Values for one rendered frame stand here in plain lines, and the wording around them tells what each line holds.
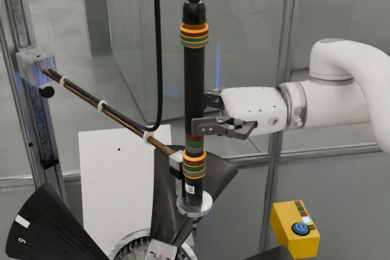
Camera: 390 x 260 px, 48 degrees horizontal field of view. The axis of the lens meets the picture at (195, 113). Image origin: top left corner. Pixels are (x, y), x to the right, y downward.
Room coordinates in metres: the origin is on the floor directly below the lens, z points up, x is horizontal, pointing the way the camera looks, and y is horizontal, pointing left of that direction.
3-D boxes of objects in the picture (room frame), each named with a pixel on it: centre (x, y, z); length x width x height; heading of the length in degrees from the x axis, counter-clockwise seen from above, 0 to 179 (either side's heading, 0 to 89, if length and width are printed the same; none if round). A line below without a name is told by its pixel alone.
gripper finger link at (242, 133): (0.62, -0.08, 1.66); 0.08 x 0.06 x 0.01; 1
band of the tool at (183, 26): (0.65, 0.00, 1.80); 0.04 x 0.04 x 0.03
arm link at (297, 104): (0.67, -0.17, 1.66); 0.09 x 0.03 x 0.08; 9
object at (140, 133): (0.87, 0.21, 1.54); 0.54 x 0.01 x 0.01; 44
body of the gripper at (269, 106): (0.67, -0.11, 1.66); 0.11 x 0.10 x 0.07; 99
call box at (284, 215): (0.99, -0.31, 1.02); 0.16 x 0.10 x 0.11; 9
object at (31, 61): (1.10, 0.43, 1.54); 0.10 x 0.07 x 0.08; 44
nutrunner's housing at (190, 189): (0.65, 0.00, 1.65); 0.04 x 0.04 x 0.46
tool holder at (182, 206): (0.65, 0.01, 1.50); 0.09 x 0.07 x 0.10; 44
